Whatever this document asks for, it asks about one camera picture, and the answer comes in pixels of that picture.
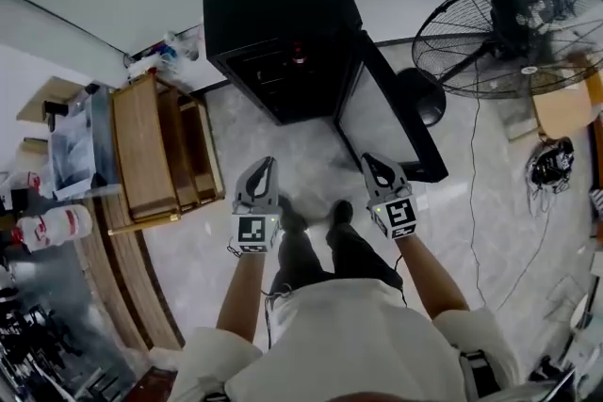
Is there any person's white shirt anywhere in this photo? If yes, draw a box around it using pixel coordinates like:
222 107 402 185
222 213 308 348
171 279 522 402

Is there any brown cardboard box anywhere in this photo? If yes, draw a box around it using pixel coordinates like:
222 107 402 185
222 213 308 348
16 75 91 124

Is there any black fan power cable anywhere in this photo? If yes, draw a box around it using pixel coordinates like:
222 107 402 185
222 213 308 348
467 94 490 310

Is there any stack of wooden planks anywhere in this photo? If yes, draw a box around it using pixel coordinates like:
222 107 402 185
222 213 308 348
76 191 186 353

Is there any black standing fan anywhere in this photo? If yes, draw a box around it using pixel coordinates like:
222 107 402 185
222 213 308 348
394 0 603 128

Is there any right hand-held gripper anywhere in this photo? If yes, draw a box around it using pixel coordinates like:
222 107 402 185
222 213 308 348
360 152 420 242

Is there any cola bottle red cap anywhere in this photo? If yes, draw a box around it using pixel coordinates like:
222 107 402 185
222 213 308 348
288 40 310 68

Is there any person's trouser leg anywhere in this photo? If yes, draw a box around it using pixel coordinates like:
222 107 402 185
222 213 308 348
326 220 405 294
269 220 336 298

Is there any heap of plastic bottles bags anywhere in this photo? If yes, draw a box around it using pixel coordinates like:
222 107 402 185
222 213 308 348
124 30 202 79

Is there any wooden trolley cart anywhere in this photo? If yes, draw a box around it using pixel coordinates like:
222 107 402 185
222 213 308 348
106 72 226 237

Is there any white jug red label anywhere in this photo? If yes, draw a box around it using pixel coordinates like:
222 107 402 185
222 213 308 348
15 203 94 254

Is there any person's left black shoe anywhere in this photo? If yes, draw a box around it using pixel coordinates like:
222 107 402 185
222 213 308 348
277 195 311 233

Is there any clear plastic storage box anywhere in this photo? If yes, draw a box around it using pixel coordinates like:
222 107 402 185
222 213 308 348
48 81 120 193

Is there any round wooden side table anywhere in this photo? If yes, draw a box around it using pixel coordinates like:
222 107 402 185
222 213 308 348
530 78 595 141

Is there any person's right trouser leg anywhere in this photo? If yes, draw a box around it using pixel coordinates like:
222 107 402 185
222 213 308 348
326 220 405 294

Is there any black mini fridge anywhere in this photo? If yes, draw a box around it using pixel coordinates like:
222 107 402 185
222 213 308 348
202 0 449 185

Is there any striped black white cloth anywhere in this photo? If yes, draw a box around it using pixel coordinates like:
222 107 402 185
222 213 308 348
588 186 603 223

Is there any person's left trouser leg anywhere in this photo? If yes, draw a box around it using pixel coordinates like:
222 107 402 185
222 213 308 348
269 220 336 298

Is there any person's right black shoe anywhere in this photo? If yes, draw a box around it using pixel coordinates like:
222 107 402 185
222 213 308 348
331 199 355 228

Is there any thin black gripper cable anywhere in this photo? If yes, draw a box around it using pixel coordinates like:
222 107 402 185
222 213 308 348
225 235 289 352
391 251 409 310

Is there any orange sofa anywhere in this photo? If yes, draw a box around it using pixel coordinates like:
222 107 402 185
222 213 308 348
585 55 603 222

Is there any person's left forearm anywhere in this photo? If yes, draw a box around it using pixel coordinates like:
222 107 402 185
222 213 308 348
215 250 268 352

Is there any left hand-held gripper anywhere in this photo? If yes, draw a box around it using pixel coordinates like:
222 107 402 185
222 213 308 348
230 156 284 256

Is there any person's black shoe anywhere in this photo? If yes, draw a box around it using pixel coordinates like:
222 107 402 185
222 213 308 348
277 195 311 233
331 199 355 228

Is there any white plastic bag red print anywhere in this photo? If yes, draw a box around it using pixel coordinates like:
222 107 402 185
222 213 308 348
0 170 42 204

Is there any black waist strap pouch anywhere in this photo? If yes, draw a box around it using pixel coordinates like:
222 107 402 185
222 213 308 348
457 346 501 402

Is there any person's right forearm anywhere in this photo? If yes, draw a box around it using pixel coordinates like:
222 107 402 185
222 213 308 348
393 233 472 324

